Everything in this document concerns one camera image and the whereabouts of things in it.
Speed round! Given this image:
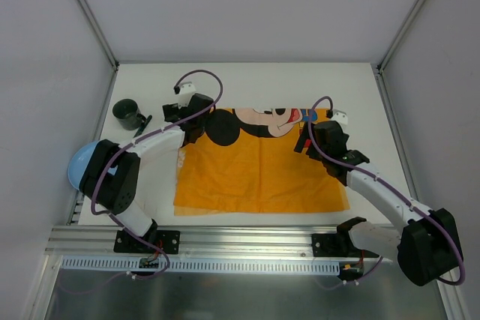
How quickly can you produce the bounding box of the gold fork green handle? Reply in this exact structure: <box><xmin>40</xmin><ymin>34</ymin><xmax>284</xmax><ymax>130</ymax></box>
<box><xmin>134</xmin><ymin>115</ymin><xmax>152</xmax><ymax>138</ymax></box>

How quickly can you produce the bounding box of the orange cartoon cloth placemat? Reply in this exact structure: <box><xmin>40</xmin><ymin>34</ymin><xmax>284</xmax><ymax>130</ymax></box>
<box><xmin>173</xmin><ymin>108</ymin><xmax>350</xmax><ymax>217</ymax></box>

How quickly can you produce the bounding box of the dark green mug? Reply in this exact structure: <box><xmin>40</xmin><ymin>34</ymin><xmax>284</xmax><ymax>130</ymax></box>
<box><xmin>112</xmin><ymin>98</ymin><xmax>146</xmax><ymax>130</ymax></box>

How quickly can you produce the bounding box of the light blue plate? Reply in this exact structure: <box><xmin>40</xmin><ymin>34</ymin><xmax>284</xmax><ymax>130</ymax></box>
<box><xmin>67</xmin><ymin>141</ymin><xmax>98</xmax><ymax>190</ymax></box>

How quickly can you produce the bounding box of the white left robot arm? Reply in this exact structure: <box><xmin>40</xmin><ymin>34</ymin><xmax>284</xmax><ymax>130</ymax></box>
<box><xmin>78</xmin><ymin>93</ymin><xmax>217</xmax><ymax>253</ymax></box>

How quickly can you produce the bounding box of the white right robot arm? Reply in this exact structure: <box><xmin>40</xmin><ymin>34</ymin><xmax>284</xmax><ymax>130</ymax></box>
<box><xmin>294</xmin><ymin>120</ymin><xmax>466</xmax><ymax>286</ymax></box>

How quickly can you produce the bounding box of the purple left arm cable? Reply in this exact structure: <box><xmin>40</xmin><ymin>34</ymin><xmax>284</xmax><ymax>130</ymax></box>
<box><xmin>55</xmin><ymin>69</ymin><xmax>225</xmax><ymax>295</ymax></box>

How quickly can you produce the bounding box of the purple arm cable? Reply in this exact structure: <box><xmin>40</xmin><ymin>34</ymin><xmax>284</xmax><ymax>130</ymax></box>
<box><xmin>307</xmin><ymin>95</ymin><xmax>467</xmax><ymax>291</ymax></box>
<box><xmin>55</xmin><ymin>69</ymin><xmax>225</xmax><ymax>295</ymax></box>

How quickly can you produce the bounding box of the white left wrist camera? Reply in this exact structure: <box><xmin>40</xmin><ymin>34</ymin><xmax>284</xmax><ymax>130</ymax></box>
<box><xmin>173</xmin><ymin>82</ymin><xmax>196</xmax><ymax>108</ymax></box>

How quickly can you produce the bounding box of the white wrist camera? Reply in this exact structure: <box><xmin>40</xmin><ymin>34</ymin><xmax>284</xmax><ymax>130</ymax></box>
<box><xmin>326</xmin><ymin>109</ymin><xmax>349</xmax><ymax>127</ymax></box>
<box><xmin>173</xmin><ymin>82</ymin><xmax>196</xmax><ymax>108</ymax></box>

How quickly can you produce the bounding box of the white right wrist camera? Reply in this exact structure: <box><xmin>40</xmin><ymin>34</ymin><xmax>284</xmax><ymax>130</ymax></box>
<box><xmin>326</xmin><ymin>109</ymin><xmax>349</xmax><ymax>127</ymax></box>

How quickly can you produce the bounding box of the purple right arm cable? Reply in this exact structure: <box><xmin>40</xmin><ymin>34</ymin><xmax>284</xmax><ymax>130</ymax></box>
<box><xmin>307</xmin><ymin>95</ymin><xmax>467</xmax><ymax>291</ymax></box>

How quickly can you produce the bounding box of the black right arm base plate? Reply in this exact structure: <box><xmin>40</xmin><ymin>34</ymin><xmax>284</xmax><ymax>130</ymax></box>
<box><xmin>310</xmin><ymin>233</ymin><xmax>379</xmax><ymax>259</ymax></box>

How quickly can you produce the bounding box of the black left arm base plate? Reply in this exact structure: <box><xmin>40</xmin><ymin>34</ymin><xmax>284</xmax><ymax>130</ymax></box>
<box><xmin>113</xmin><ymin>229</ymin><xmax>181</xmax><ymax>255</ymax></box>

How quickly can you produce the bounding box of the aluminium front rail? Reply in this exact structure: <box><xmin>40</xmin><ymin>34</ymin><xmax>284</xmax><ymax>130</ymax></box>
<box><xmin>44</xmin><ymin>226</ymin><xmax>336</xmax><ymax>260</ymax></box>

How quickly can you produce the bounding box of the white slotted cable duct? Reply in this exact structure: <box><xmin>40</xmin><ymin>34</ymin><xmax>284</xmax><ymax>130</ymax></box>
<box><xmin>61</xmin><ymin>256</ymin><xmax>341</xmax><ymax>276</ymax></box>

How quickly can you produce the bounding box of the left aluminium frame post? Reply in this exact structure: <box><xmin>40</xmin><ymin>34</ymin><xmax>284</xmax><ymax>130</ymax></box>
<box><xmin>75</xmin><ymin>0</ymin><xmax>119</xmax><ymax>71</ymax></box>

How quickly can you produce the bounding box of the aluminium frame post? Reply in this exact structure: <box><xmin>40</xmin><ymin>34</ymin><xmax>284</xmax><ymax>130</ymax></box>
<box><xmin>75</xmin><ymin>0</ymin><xmax>119</xmax><ymax>71</ymax></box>
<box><xmin>376</xmin><ymin>0</ymin><xmax>428</xmax><ymax>73</ymax></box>

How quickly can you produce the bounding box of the right aluminium frame post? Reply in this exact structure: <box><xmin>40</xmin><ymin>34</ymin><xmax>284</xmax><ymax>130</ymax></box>
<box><xmin>376</xmin><ymin>0</ymin><xmax>428</xmax><ymax>73</ymax></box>

